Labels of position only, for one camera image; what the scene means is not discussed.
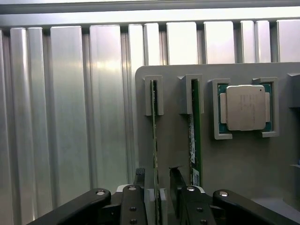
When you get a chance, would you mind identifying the grey parts rack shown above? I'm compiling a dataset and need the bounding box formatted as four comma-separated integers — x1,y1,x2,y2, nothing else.
135,61,300,225

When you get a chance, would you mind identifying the spare silver CPU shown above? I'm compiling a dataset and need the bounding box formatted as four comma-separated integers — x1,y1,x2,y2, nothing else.
217,83,272,132

